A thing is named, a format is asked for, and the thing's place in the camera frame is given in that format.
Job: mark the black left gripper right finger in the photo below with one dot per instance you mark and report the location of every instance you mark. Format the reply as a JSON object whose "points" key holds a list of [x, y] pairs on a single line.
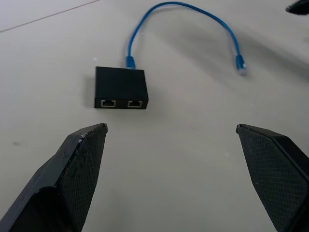
{"points": [[272, 169]]}

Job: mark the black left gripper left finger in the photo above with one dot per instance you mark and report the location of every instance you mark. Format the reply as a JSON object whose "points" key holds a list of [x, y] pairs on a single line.
{"points": [[72, 174]]}

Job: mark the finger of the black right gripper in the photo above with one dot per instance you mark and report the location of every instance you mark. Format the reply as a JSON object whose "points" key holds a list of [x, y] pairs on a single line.
{"points": [[299, 7]]}

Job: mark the black ethernet splitter box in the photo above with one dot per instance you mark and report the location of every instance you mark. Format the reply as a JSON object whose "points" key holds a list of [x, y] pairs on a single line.
{"points": [[120, 85]]}

